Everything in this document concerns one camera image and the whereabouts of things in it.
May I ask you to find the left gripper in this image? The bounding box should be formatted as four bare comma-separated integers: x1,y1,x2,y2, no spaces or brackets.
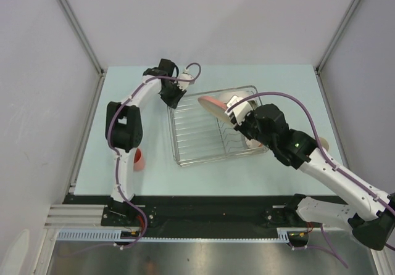
161,80,187,110

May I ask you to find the orange and white bowl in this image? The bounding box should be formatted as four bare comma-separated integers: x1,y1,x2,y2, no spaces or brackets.
245,139,265,149

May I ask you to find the cream and pink plate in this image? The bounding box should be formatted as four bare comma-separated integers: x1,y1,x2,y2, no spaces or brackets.
197,96,234,127

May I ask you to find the white deep plate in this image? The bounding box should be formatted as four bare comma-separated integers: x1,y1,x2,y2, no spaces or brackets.
218,91,257,110

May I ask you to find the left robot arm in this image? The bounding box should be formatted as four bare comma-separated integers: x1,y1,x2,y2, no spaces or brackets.
105,59,196,226

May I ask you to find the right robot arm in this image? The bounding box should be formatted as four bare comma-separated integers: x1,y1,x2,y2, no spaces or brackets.
228,102,394,250

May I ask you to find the pink plastic cup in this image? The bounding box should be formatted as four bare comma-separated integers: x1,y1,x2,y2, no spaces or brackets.
133,148,146,172

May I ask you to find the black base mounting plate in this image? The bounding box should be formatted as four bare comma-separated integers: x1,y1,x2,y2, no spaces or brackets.
63,195,325,247

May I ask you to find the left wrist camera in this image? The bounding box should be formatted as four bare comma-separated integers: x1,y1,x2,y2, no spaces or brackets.
177,71,195,91

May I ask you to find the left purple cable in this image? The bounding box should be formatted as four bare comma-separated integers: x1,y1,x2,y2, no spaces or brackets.
57,62,202,257

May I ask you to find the purple cable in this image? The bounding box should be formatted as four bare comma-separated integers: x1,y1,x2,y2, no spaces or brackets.
57,62,202,257
225,91,395,269

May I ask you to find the metal wire dish rack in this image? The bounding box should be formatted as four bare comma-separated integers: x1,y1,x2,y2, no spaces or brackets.
167,85,268,166

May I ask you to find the orange mug with handle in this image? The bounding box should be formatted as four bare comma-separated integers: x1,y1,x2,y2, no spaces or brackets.
317,136,329,152

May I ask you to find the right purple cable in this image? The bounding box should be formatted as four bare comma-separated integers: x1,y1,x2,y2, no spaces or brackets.
225,91,395,269

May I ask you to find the white cable duct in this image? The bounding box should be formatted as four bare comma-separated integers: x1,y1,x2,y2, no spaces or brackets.
56,229,310,244

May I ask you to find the aluminium frame rail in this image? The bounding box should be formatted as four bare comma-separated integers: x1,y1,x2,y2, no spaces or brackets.
44,204,104,229

